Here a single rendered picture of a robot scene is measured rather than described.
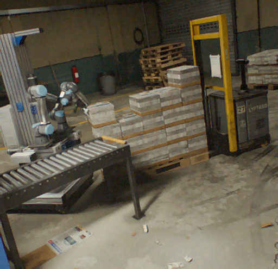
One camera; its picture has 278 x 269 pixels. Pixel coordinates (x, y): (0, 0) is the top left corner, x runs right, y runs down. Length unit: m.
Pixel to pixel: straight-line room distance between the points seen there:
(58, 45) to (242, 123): 7.51
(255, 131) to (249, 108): 0.34
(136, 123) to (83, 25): 7.69
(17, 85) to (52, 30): 7.03
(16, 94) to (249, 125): 3.00
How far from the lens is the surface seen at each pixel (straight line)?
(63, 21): 11.10
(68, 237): 3.50
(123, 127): 4.00
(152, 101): 4.07
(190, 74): 4.27
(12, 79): 4.00
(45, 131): 3.65
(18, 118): 4.09
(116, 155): 3.14
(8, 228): 2.86
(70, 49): 11.09
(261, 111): 4.79
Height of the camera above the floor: 1.81
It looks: 16 degrees down
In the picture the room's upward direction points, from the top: 10 degrees counter-clockwise
